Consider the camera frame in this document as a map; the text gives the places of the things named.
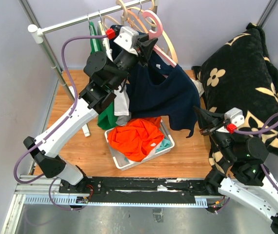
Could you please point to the folded white cloth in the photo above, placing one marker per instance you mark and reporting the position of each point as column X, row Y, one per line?
column 199, row 86

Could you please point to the white plastic basket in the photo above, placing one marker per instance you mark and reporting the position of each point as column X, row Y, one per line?
column 122, row 163

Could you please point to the metal clothes rack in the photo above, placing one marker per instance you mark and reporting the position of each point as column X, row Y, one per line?
column 38, row 33

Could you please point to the green hanger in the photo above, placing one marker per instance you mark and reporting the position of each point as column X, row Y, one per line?
column 93, row 42

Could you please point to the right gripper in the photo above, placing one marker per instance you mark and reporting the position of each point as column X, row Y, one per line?
column 207, row 120

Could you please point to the navy t shirt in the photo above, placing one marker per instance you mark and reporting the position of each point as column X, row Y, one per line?
column 162, row 90

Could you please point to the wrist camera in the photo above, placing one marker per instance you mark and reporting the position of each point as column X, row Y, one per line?
column 232, row 120
column 122, row 38

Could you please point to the black floral blanket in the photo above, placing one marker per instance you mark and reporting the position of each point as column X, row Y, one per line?
column 239, row 74

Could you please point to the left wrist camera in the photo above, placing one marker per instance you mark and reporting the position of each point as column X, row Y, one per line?
column 122, row 38

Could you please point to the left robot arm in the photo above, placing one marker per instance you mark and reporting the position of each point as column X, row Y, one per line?
column 105, row 76

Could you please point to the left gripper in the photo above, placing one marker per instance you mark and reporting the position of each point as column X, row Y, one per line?
column 147, row 47

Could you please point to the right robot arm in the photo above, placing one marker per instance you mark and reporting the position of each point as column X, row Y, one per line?
column 240, row 174

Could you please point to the teal t shirt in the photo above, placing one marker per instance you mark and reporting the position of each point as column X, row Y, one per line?
column 164, row 146

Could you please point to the orange t shirt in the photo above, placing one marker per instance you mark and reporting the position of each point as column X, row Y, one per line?
column 137, row 139

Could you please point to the aluminium frame post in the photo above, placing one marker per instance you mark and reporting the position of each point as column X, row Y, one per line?
column 267, row 12

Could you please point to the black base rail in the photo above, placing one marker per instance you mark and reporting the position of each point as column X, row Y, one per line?
column 141, row 190

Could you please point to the green t shirt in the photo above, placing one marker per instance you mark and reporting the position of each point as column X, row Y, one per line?
column 107, row 119

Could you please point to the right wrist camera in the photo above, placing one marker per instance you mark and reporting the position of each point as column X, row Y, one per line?
column 232, row 120

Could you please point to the cream hanger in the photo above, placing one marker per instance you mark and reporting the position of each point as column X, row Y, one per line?
column 171, row 51

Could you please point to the pink hanger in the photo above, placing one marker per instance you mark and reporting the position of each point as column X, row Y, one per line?
column 156, row 34

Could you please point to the white and navy shirt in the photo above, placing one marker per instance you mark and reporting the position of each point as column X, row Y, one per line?
column 121, row 101

